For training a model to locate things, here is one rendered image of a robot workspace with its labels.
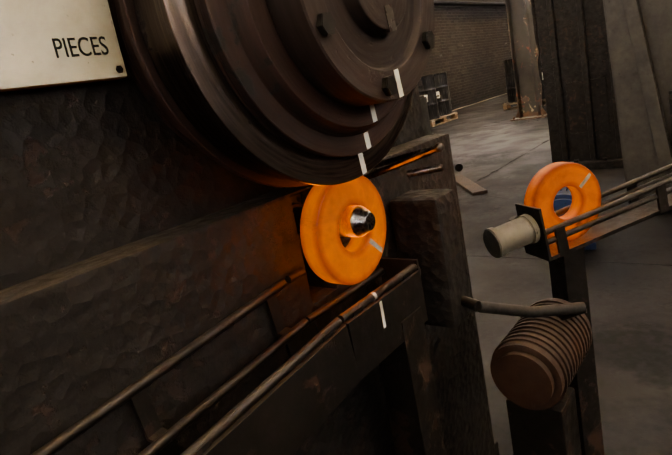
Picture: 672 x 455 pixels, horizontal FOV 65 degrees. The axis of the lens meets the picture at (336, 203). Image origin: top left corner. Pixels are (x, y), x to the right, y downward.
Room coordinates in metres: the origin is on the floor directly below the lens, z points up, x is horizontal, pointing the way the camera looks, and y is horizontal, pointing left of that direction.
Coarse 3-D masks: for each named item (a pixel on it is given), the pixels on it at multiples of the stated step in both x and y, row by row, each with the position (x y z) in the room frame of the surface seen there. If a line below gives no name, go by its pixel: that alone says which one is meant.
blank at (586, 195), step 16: (544, 176) 0.99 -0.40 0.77; (560, 176) 0.99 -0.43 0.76; (576, 176) 1.00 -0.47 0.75; (592, 176) 1.01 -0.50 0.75; (528, 192) 1.00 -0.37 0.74; (544, 192) 0.98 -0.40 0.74; (576, 192) 1.02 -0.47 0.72; (592, 192) 1.01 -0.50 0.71; (544, 208) 0.98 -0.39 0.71; (576, 208) 1.01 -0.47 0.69; (592, 208) 1.01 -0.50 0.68; (544, 224) 0.98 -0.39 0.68; (576, 224) 1.00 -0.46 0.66
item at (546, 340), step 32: (544, 320) 0.88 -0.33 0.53; (576, 320) 0.90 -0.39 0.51; (512, 352) 0.82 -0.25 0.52; (544, 352) 0.80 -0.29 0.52; (576, 352) 0.84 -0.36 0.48; (512, 384) 0.82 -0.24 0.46; (544, 384) 0.78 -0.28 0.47; (512, 416) 0.86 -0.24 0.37; (544, 416) 0.82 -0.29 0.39; (576, 416) 0.85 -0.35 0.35; (544, 448) 0.82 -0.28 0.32; (576, 448) 0.84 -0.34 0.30
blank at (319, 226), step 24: (312, 192) 0.70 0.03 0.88; (336, 192) 0.70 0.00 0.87; (360, 192) 0.74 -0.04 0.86; (312, 216) 0.67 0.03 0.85; (336, 216) 0.69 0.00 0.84; (384, 216) 0.77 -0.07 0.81; (312, 240) 0.66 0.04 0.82; (336, 240) 0.68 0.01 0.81; (360, 240) 0.74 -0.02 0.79; (384, 240) 0.76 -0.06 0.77; (312, 264) 0.68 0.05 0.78; (336, 264) 0.68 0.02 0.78; (360, 264) 0.71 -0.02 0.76
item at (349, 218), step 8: (296, 208) 0.78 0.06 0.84; (352, 208) 0.71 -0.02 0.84; (360, 208) 0.70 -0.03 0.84; (296, 216) 0.76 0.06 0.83; (344, 216) 0.70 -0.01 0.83; (352, 216) 0.69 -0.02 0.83; (360, 216) 0.69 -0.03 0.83; (368, 216) 0.70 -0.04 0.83; (296, 224) 0.76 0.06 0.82; (344, 224) 0.70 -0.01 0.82; (352, 224) 0.69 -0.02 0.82; (360, 224) 0.69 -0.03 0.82; (368, 224) 0.69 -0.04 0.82; (344, 232) 0.70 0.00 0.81; (352, 232) 0.69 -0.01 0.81; (360, 232) 0.69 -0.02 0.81; (368, 232) 0.70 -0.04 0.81
